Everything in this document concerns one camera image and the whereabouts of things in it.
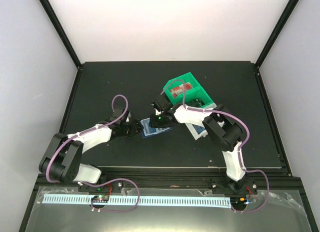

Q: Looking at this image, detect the blue card holder wallet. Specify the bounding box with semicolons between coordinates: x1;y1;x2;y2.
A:
140;118;172;138

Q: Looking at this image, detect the red white card stack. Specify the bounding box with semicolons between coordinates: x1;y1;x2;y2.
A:
169;82;193;98

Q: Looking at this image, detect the green bin with red cards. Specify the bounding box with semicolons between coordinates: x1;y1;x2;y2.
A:
163;72;205;104

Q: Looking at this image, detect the white bin with blue cards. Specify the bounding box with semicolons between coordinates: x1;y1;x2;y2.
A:
186;103;218;141

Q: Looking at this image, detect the green bin with black cards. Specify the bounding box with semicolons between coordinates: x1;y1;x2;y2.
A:
185;87;214;106

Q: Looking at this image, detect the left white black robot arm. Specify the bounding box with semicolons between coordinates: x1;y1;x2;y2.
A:
38;108;143;191

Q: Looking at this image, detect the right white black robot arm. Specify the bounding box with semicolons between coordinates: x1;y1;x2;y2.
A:
149;102;250;193

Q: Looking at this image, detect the blue vip card stack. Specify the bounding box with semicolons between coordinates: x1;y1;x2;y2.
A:
193;125;205;135

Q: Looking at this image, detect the black vip card stack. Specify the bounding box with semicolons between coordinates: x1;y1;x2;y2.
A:
187;98;205;108

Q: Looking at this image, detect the left small circuit board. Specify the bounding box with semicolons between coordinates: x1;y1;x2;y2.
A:
91;195;109;203

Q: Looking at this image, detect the small circuit board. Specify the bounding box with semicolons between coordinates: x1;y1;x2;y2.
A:
230;197;255;205
91;195;109;203

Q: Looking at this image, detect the right small circuit board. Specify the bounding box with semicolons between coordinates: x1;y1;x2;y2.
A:
230;197;255;205

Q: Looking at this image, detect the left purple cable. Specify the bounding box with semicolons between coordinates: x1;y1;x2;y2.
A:
46;94;141;213

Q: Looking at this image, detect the purple cable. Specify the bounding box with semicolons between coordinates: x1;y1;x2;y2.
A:
46;94;141;213
159;78;270;214

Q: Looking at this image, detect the white slotted cable duct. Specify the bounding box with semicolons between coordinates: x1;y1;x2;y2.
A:
42;194;231;208

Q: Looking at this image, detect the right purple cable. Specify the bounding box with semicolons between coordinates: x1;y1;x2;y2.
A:
159;78;270;214

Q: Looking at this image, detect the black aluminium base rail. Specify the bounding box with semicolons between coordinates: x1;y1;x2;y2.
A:
37;166;305;195

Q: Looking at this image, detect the left black frame post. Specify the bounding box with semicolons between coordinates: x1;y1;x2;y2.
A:
39;0;82;69

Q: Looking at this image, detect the black frame post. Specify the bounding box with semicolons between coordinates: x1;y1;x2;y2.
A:
255;0;300;69
39;0;82;69

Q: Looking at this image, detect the right black frame post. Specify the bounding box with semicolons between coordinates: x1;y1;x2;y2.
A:
255;0;300;69

